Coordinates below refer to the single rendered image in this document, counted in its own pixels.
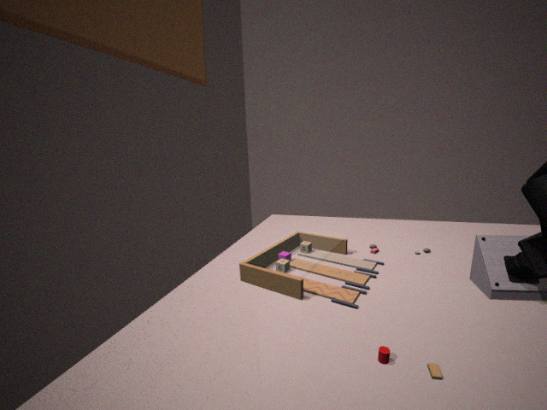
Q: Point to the tan flat rectangular block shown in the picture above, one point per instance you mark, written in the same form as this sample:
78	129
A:
434	371

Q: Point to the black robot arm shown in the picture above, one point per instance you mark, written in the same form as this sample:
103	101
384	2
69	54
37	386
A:
531	263

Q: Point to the red cylinder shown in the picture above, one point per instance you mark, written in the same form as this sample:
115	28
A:
384	355

